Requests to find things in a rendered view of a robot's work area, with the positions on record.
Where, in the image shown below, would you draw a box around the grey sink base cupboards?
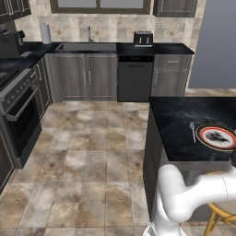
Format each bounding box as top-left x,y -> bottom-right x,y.
44,52 -> 120,104

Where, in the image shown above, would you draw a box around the grey corner base cupboards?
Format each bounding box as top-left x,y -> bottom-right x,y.
32,57 -> 53,120

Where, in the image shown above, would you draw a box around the steel sink basin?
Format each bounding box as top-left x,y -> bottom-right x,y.
54,42 -> 118,53

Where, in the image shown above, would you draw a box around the silver fork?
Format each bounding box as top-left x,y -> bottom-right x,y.
189,121 -> 197,144

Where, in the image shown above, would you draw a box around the silver black toaster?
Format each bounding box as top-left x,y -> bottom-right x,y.
133,29 -> 154,48

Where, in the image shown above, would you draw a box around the black dishwasher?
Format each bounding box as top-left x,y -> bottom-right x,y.
117,54 -> 155,103

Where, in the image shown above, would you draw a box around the grey base cupboard beside oven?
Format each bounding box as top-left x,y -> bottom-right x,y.
0,121 -> 16,195

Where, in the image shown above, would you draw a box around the grey wall cupboards run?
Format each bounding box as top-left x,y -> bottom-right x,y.
0,0 -> 32,25

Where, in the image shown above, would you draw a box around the yellow wooden stool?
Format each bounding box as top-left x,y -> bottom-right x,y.
203,171 -> 236,236

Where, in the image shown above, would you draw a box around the grey drawer and door cupboard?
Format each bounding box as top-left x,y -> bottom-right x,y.
150,53 -> 194,98

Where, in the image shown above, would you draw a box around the grey wall cupboard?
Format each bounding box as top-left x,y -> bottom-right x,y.
152,0 -> 198,18

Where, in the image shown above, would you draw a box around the black coffee machine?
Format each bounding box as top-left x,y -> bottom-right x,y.
0,29 -> 33,60

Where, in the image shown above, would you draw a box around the silver tap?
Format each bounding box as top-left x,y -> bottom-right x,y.
87,25 -> 95,44

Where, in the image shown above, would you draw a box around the black oven with hob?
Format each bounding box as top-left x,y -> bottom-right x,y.
0,65 -> 43,170

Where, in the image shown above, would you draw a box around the dark grey kitchen island cabinet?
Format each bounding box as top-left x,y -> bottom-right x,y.
142,96 -> 236,223

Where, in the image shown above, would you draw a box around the white paper towel roll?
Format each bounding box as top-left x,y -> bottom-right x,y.
39,22 -> 53,46

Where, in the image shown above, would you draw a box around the dark framed window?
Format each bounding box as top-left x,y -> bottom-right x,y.
49,0 -> 152,16

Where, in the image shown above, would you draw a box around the red rimmed patterned plate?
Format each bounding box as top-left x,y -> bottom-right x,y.
195,124 -> 236,152

